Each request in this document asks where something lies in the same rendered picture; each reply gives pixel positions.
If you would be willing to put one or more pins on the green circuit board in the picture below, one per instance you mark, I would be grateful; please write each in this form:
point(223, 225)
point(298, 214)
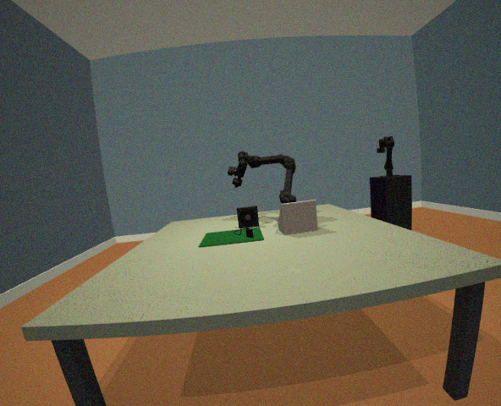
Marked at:
point(229, 237)

